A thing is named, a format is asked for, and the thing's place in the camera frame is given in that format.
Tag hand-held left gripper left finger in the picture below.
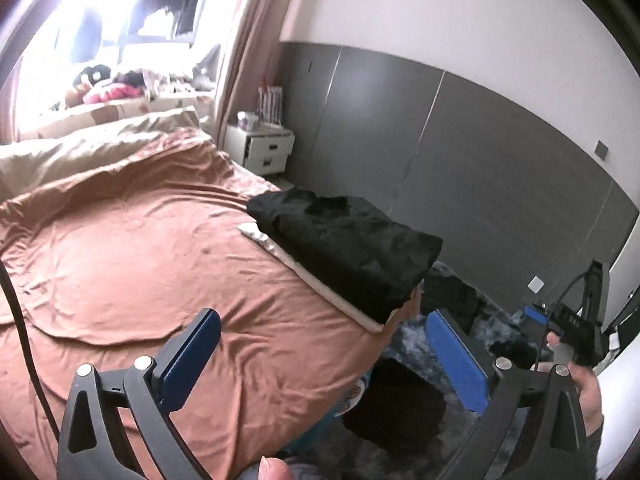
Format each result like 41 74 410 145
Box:
57 307 222 480

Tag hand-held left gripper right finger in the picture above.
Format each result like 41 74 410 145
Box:
425 310 591 480

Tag black jacket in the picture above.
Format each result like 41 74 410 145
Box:
247 187 444 311

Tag black clothes on rug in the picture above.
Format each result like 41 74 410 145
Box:
422 275 482 332

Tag person's right hand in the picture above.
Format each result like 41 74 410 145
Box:
545 332 606 436

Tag person's left hand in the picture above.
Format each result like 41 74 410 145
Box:
257 455 294 480

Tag black cloth pile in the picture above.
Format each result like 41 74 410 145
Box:
342 357 449 446

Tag grey fuzzy rug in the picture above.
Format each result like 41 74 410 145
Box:
380 260 551 480

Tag bed with brown duvet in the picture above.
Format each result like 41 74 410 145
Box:
0 127 417 466

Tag white folded cloth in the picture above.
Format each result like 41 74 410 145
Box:
237 221 384 335

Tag white nightstand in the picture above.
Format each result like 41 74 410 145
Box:
223 124 296 176

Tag beige blanket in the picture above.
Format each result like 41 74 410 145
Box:
0 107 202 204

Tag red striped holder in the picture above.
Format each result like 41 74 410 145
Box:
256 85 284 126

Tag pink plush toy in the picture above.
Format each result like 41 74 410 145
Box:
82 82 144 107

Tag dark item on sill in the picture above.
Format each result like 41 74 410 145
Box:
192 45 222 91

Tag black plush toy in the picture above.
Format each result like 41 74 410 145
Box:
75 65 114 87

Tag pink curtain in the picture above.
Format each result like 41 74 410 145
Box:
212 0 289 146

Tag hanging dark garment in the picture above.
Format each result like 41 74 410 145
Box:
75 7 104 64

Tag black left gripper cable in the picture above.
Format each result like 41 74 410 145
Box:
0 264 64 437

